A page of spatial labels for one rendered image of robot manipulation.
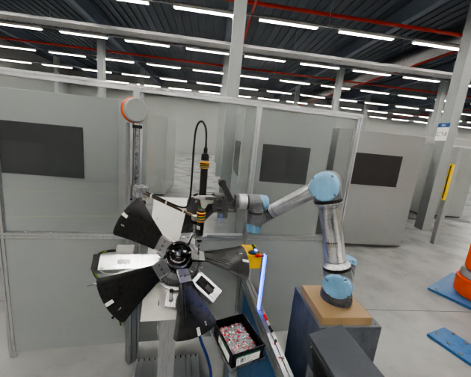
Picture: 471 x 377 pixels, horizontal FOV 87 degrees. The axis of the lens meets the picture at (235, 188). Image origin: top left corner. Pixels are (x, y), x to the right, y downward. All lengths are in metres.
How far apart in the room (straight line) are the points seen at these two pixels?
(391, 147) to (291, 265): 3.35
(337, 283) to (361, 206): 3.92
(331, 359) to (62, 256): 1.88
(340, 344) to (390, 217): 4.66
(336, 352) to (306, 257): 1.58
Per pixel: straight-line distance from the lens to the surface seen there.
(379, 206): 5.21
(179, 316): 1.19
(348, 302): 1.38
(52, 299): 2.42
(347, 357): 0.83
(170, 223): 1.55
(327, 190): 1.05
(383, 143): 5.02
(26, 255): 2.31
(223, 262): 1.26
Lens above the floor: 1.77
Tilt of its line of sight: 11 degrees down
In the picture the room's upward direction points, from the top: 5 degrees clockwise
